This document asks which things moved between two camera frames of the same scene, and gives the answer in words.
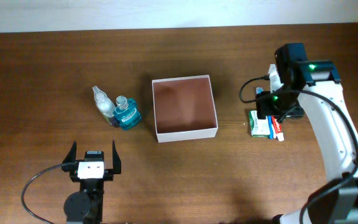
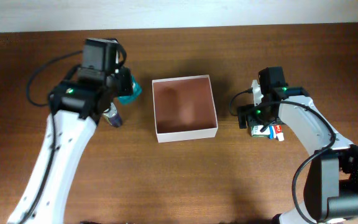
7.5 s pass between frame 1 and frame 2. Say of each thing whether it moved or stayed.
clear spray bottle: moved
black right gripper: moved
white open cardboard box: stayed
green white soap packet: stayed
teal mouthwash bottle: moved
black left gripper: moved
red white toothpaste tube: stayed
